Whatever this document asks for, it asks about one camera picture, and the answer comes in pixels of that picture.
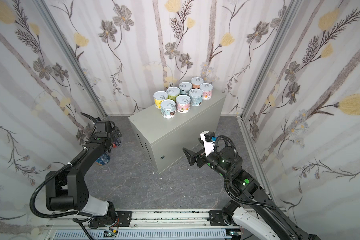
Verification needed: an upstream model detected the dark blue tomato can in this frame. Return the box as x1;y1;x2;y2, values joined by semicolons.
112;137;121;148

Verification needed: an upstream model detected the blue labelled tin can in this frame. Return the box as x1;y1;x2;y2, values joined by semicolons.
96;153;110;166

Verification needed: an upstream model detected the pink labelled white-lid can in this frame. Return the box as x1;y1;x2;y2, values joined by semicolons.
176;95;191;113

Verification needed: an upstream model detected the light blue can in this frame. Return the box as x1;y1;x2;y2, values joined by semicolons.
189;89;203;107

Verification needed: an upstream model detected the yellow labelled can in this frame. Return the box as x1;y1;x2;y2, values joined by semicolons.
154;91;168;109

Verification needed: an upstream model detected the green labelled can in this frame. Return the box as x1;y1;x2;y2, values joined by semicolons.
167;87;181;102

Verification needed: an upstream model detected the teal labelled white-lid can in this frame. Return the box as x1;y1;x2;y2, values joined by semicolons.
179;82;193;96

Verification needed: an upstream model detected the pink fruit labelled can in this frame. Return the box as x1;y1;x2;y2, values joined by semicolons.
200;83;214;101

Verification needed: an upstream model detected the orange labelled can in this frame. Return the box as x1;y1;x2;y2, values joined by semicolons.
191;77;204;89

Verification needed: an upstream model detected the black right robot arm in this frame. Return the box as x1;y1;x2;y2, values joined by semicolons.
183;146;320;240

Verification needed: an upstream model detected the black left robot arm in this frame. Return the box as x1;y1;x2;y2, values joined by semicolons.
46;121;122;217

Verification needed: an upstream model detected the grey metal cabinet box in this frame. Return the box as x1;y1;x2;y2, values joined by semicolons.
129;92;226;174

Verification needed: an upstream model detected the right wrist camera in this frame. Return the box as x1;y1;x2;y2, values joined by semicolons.
200;131;217;157

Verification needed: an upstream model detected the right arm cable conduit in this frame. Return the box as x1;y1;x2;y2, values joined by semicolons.
214;134;274;210

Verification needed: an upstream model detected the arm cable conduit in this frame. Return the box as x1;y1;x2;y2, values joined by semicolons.
214;134;274;210
29;148;91;219

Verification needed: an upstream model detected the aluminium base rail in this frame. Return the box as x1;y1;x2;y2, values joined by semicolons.
44;207;259;240

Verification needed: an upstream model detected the white slotted cable duct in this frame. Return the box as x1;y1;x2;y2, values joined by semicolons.
52;229;232;240

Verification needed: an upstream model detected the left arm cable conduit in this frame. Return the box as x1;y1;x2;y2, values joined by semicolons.
29;148;91;219

